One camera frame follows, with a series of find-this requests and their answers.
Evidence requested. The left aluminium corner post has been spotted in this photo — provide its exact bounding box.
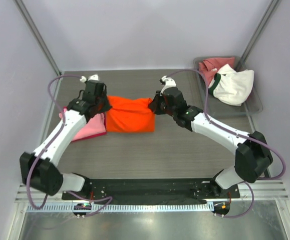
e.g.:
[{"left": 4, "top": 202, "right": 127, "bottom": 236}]
[{"left": 14, "top": 0, "right": 63, "bottom": 79}]

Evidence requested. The aluminium corner post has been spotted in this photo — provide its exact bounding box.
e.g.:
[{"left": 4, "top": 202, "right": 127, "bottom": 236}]
[
  {"left": 14, "top": 0, "right": 63, "bottom": 79},
  {"left": 241, "top": 0, "right": 281, "bottom": 62}
]

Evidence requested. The slotted cable duct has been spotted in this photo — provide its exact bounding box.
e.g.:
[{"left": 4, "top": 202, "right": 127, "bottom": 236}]
[{"left": 27, "top": 201, "right": 214, "bottom": 213}]

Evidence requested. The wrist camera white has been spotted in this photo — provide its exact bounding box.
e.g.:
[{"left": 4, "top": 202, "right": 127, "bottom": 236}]
[
  {"left": 80, "top": 74, "right": 99, "bottom": 83},
  {"left": 160, "top": 75, "right": 177, "bottom": 95}
]

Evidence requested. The right aluminium corner post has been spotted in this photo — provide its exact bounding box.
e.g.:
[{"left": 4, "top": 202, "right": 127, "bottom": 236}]
[{"left": 241, "top": 0, "right": 281, "bottom": 62}]

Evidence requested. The folded light pink t shirt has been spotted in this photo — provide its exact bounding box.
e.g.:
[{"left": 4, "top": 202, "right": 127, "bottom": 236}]
[{"left": 58, "top": 108, "right": 107, "bottom": 142}]

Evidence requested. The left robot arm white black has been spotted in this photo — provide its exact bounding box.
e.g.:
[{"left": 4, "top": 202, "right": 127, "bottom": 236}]
[{"left": 20, "top": 74, "right": 111, "bottom": 200}]

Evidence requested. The grey plastic bin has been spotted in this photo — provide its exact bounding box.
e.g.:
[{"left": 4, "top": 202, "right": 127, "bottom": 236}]
[{"left": 193, "top": 55, "right": 263, "bottom": 119}]

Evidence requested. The dusty red t shirt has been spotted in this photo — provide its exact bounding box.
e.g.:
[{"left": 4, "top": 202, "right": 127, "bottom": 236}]
[{"left": 198, "top": 57, "right": 235, "bottom": 86}]

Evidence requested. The orange t shirt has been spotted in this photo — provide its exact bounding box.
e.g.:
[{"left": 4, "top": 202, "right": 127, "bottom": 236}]
[{"left": 106, "top": 96, "right": 155, "bottom": 133}]

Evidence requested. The folded magenta t shirt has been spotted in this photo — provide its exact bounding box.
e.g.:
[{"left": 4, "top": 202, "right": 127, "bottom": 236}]
[{"left": 72, "top": 113, "right": 107, "bottom": 142}]

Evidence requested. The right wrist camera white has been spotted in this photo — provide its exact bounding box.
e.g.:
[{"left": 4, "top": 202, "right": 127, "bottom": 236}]
[{"left": 160, "top": 75, "right": 177, "bottom": 95}]

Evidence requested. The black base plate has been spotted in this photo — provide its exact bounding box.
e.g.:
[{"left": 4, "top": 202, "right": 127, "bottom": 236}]
[{"left": 62, "top": 178, "right": 240, "bottom": 215}]

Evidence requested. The white t shirt green collar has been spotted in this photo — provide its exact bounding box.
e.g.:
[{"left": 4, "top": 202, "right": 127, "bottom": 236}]
[{"left": 208, "top": 64, "right": 254, "bottom": 106}]

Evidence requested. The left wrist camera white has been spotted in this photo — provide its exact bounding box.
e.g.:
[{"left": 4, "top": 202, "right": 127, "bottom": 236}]
[{"left": 80, "top": 74, "right": 99, "bottom": 83}]

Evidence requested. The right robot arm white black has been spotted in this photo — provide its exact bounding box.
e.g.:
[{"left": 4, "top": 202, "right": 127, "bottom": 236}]
[{"left": 148, "top": 87, "right": 273, "bottom": 198}]

